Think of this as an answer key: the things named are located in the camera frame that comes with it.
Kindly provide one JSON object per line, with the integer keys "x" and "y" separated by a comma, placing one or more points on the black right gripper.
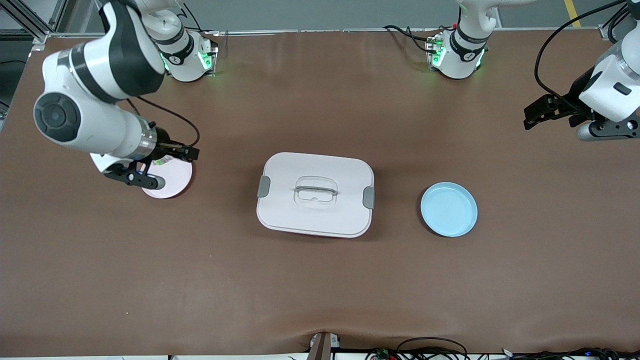
{"x": 163, "y": 140}

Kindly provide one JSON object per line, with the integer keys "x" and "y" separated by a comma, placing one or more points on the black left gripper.
{"x": 574, "y": 98}

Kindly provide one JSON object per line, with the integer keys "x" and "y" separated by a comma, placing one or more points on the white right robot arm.
{"x": 100, "y": 125}

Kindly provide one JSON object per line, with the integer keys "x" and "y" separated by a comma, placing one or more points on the white lidded storage box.
{"x": 315, "y": 210}

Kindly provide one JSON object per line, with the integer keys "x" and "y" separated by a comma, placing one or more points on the pink round plate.
{"x": 177, "y": 177}

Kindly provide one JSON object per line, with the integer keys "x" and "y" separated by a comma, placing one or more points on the light blue round plate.
{"x": 449, "y": 210}

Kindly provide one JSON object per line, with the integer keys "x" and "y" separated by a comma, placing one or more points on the green push button switch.
{"x": 164, "y": 160}

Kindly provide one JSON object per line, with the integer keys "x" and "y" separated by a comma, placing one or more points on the aluminium frame profile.
{"x": 37, "y": 22}
{"x": 607, "y": 30}

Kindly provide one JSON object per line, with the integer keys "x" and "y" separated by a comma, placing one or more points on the metal table edge bracket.
{"x": 322, "y": 346}

